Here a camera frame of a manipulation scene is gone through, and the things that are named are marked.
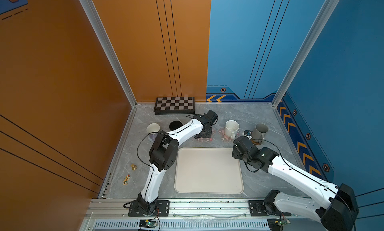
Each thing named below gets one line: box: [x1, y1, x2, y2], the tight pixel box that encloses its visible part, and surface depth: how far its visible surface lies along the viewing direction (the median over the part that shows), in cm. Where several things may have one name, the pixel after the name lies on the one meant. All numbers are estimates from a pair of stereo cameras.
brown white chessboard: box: [153, 97, 195, 115], surface depth 118 cm
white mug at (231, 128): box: [224, 119, 240, 140], surface depth 98 cm
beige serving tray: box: [174, 147, 244, 194], surface depth 85 cm
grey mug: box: [251, 123, 269, 144], surface depth 94 cm
